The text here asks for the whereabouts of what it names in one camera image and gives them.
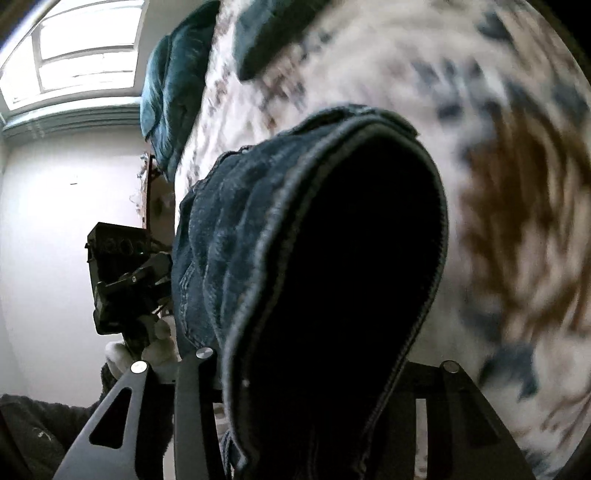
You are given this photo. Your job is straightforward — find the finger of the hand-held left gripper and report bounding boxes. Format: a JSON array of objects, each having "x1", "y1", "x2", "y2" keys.
[{"x1": 104, "y1": 253, "x2": 173, "y2": 299}]

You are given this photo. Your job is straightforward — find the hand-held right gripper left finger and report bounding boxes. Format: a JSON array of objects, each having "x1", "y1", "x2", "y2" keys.
[{"x1": 53, "y1": 346, "x2": 227, "y2": 480}]

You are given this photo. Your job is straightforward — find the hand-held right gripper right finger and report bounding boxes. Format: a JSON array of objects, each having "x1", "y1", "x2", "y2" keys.
[{"x1": 388, "y1": 360, "x2": 536, "y2": 480}]

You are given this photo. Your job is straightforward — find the blue denim pants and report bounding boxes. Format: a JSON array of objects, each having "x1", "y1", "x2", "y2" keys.
[{"x1": 171, "y1": 105, "x2": 450, "y2": 480}]

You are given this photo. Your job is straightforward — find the person's left forearm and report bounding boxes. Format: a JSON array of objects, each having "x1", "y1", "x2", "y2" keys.
[{"x1": 0, "y1": 362, "x2": 122, "y2": 480}]

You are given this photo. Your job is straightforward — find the person's left hand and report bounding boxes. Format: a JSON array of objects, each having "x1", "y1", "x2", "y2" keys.
[{"x1": 105, "y1": 318, "x2": 182, "y2": 376}]

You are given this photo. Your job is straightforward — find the brown wooden furniture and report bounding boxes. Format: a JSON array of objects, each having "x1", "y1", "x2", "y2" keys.
[{"x1": 137, "y1": 154, "x2": 178, "y2": 252}]

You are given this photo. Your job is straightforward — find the dark teal cloth pile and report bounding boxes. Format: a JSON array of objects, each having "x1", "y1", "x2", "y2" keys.
[{"x1": 140, "y1": 0, "x2": 221, "y2": 182}]

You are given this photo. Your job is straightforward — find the window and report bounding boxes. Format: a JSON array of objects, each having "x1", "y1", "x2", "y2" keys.
[{"x1": 0, "y1": 0, "x2": 151, "y2": 114}]

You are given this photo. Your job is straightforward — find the folded blue jeans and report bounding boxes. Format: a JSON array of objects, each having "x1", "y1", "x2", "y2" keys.
[{"x1": 233, "y1": 0, "x2": 333, "y2": 83}]

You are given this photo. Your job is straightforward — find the floral printed blanket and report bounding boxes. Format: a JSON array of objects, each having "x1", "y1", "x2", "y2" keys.
[{"x1": 173, "y1": 0, "x2": 591, "y2": 480}]

